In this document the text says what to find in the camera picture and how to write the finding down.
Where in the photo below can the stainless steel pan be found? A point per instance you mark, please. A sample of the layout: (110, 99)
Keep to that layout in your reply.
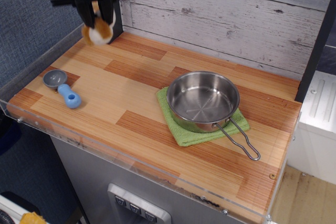
(204, 102)

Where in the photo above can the white cabinet at right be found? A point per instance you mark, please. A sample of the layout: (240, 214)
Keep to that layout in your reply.
(312, 149)

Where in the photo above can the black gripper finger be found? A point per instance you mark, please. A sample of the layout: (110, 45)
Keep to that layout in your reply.
(106, 10)
(85, 10)

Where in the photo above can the yellow object bottom left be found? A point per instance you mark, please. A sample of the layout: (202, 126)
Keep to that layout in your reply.
(32, 218)

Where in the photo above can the silver dispenser panel with buttons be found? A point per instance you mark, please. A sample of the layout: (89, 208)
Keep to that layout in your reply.
(137, 205)

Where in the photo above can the dark grey corner post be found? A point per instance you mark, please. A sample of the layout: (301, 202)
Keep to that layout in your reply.
(116, 26)

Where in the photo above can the white brown plush toy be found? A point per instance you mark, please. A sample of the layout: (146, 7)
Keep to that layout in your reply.
(102, 33)

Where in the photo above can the dark right post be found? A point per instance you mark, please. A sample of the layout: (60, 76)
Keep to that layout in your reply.
(316, 53)

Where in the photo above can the green cloth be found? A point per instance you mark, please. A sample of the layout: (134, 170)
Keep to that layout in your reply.
(185, 138)

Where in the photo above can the clear acrylic table guard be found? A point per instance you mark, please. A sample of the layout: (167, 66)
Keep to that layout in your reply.
(121, 116)

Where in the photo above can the blue grey spoon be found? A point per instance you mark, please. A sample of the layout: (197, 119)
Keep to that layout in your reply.
(57, 80)

